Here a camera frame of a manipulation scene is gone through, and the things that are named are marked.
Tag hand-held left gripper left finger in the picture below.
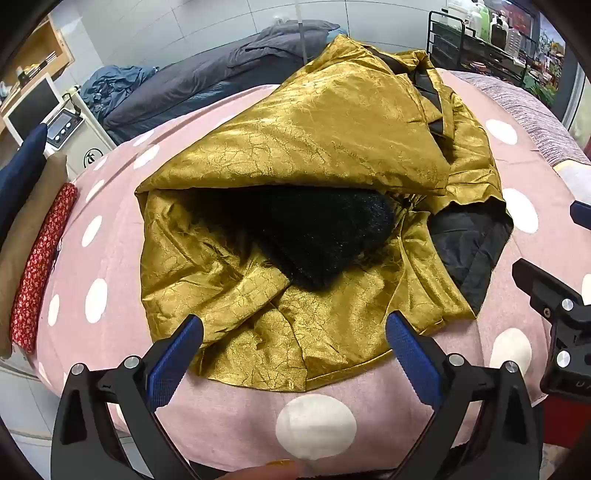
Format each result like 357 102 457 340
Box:
51 315 218 480

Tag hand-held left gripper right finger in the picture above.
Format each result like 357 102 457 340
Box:
385 310 543 480

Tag gold coat with black fur cuffs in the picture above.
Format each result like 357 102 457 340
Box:
135 34 515 392

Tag person's left hand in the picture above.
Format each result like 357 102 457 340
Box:
222 459 308 480

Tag pink polka dot blanket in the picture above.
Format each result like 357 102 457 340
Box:
37 69 591 476

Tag grey pink striped blanket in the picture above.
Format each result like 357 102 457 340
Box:
448 69 591 164

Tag red floral cushion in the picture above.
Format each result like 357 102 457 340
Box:
9 182 78 354

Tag black metal rack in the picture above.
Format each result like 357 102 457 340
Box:
427 10 541 88

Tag black bottle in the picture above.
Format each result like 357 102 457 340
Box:
492 11 509 45

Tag brown cushion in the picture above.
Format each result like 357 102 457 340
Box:
0 152 69 356

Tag green bottle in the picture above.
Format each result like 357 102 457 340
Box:
471 0 489 42

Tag white device cabinet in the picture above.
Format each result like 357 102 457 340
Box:
44 85 116 178

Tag navy cushion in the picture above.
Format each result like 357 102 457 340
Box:
0 124 49 232

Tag blue jacket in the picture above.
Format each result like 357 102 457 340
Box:
79 65 160 123

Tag dark grey duvet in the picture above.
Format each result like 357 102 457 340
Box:
102 23 342 145

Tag white framed monitor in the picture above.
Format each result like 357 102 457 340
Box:
2 73 63 144

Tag wooden shelf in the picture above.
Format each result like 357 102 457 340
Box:
0 14 75 100

